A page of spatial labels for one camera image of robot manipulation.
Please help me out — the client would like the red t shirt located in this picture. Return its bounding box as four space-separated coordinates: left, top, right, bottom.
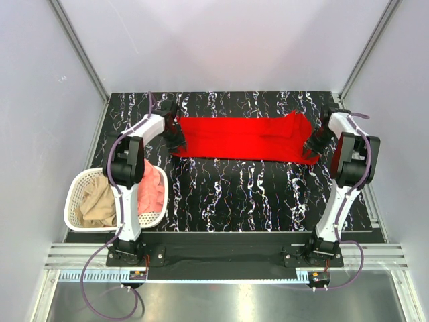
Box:
174 111 320 165

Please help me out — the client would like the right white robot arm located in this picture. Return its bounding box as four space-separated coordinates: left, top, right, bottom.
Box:
303 105 381 265

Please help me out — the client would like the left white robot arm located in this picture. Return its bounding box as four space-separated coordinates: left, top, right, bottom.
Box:
103 99 187 260

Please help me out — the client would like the pink t shirt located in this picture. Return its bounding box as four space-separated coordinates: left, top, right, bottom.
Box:
137 160 164 215

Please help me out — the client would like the beige t shirt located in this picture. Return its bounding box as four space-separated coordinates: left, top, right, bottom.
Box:
74 175 117 228

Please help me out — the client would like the white plastic laundry basket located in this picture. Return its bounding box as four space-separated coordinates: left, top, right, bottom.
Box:
64 166 168 232

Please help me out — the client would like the right small electronics board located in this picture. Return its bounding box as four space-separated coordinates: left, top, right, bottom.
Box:
309 271 330 284

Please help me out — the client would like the small electronics board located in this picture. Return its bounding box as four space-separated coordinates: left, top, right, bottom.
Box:
309 271 330 284
129 270 147 280

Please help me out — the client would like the left small electronics board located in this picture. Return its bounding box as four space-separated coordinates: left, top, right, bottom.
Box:
129 270 147 280

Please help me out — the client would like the left aluminium frame post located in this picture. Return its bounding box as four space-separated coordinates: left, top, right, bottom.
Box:
46 0 111 101

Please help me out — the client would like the aluminium frame post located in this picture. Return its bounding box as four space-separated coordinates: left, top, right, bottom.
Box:
337 0 402 103
46 0 111 101

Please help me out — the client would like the right aluminium frame post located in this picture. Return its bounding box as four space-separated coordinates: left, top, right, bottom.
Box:
337 0 402 103

